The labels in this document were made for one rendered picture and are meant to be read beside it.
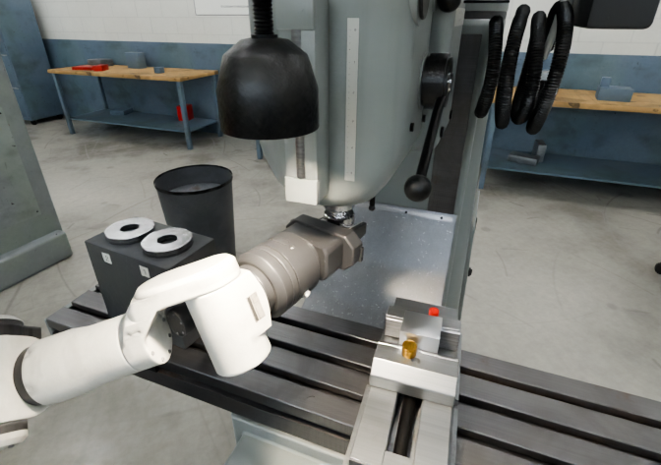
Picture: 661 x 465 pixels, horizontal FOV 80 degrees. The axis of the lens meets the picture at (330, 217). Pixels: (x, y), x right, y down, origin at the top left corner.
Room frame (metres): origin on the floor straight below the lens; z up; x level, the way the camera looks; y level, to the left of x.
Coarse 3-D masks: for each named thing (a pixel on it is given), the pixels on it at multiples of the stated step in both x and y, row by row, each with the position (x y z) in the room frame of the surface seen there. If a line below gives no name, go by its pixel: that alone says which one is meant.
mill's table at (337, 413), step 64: (64, 320) 0.64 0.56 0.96; (320, 320) 0.64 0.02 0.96; (192, 384) 0.51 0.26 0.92; (256, 384) 0.48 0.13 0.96; (320, 384) 0.49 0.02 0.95; (512, 384) 0.49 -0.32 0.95; (576, 384) 0.48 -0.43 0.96; (512, 448) 0.37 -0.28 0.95; (576, 448) 0.37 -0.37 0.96; (640, 448) 0.37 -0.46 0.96
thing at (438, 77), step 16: (432, 64) 0.52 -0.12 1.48; (448, 64) 0.51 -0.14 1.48; (432, 80) 0.51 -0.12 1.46; (448, 80) 0.52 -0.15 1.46; (432, 96) 0.51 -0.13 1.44; (448, 96) 0.54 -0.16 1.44; (432, 112) 0.49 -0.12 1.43; (432, 128) 0.46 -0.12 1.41; (432, 144) 0.44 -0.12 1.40; (416, 176) 0.40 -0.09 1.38; (416, 192) 0.38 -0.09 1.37
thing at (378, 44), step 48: (336, 0) 0.44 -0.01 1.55; (384, 0) 0.43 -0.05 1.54; (432, 0) 0.55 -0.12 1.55; (336, 48) 0.44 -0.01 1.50; (384, 48) 0.43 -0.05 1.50; (336, 96) 0.44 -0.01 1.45; (384, 96) 0.43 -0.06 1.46; (336, 144) 0.44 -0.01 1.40; (384, 144) 0.43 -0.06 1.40; (336, 192) 0.44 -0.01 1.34
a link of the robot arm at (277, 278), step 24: (240, 264) 0.39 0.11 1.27; (264, 264) 0.38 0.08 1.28; (288, 264) 0.39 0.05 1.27; (240, 288) 0.34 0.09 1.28; (264, 288) 0.36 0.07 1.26; (288, 288) 0.37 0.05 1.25; (168, 312) 0.35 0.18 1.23; (192, 312) 0.32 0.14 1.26; (216, 312) 0.31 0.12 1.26; (240, 312) 0.32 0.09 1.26; (264, 312) 0.34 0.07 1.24; (216, 336) 0.31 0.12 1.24; (240, 336) 0.31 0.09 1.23; (264, 336) 0.33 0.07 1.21; (216, 360) 0.30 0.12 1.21; (240, 360) 0.30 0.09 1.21
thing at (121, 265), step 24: (96, 240) 0.66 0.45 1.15; (120, 240) 0.64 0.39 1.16; (144, 240) 0.63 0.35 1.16; (168, 240) 0.65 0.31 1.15; (192, 240) 0.64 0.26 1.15; (96, 264) 0.65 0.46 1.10; (120, 264) 0.61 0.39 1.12; (144, 264) 0.58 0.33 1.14; (168, 264) 0.57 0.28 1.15; (120, 288) 0.62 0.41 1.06; (120, 312) 0.63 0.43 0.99; (192, 336) 0.58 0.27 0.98
